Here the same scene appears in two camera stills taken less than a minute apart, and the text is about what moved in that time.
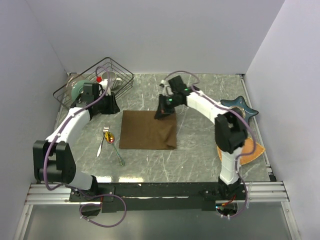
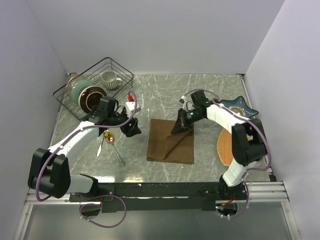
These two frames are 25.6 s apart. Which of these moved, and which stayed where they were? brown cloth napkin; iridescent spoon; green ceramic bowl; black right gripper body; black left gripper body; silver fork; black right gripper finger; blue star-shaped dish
Moved: black right gripper finger; black right gripper body; black left gripper body; brown cloth napkin
Stayed: silver fork; green ceramic bowl; iridescent spoon; blue star-shaped dish
